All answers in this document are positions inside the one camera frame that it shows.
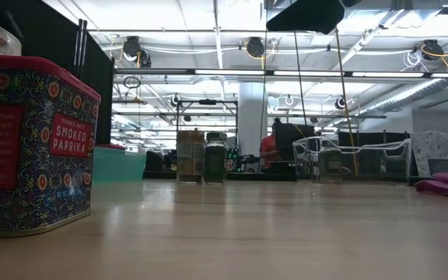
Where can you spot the long ceiling light bar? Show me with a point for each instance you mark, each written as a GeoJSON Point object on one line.
{"type": "Point", "coordinates": [228, 72]}

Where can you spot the person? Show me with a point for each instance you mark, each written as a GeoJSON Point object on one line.
{"type": "Point", "coordinates": [267, 151]}

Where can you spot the white patterned room divider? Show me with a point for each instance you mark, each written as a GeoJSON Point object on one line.
{"type": "Point", "coordinates": [430, 148]}

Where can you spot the thin metal pole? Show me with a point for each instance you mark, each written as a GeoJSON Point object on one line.
{"type": "Point", "coordinates": [77, 46]}
{"type": "Point", "coordinates": [84, 46]}

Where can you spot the black computer monitor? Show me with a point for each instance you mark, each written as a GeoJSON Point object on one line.
{"type": "Point", "coordinates": [294, 142]}

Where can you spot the grey office chair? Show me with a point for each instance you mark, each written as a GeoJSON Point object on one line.
{"type": "Point", "coordinates": [442, 166]}

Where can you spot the black metal frame rig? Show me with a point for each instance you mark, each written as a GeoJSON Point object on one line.
{"type": "Point", "coordinates": [208, 102]}

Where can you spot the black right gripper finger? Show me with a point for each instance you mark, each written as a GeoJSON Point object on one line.
{"type": "Point", "coordinates": [309, 17]}

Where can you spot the black folding room divider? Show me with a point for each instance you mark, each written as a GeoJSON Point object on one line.
{"type": "Point", "coordinates": [364, 138]}

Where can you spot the white building column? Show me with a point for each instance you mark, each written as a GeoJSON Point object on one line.
{"type": "Point", "coordinates": [251, 116]}

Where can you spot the black aluminium table frame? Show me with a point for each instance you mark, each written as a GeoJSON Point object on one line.
{"type": "Point", "coordinates": [169, 176]}

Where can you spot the black curtain panel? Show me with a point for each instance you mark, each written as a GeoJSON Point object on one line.
{"type": "Point", "coordinates": [53, 39]}

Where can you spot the teal plastic bin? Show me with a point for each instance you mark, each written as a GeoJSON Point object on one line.
{"type": "Point", "coordinates": [117, 165]}

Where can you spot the clear plastic bin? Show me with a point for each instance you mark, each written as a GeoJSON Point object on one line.
{"type": "Point", "coordinates": [410, 159]}

